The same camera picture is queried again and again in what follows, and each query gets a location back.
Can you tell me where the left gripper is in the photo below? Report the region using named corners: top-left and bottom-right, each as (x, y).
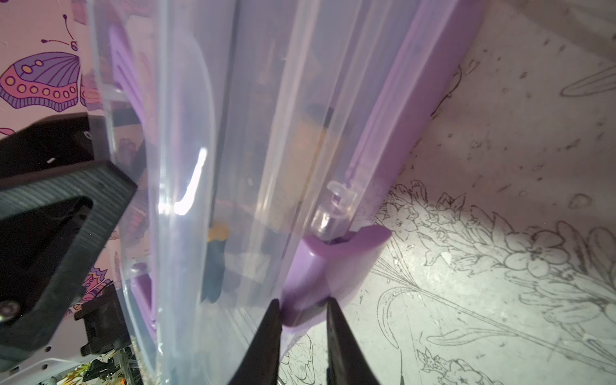
top-left (1, 113), bottom-right (136, 375)

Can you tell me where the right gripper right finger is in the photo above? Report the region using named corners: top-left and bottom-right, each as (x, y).
top-left (327, 298), bottom-right (379, 385)

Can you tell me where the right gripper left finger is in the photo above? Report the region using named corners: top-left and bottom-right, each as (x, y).
top-left (229, 299), bottom-right (282, 385)

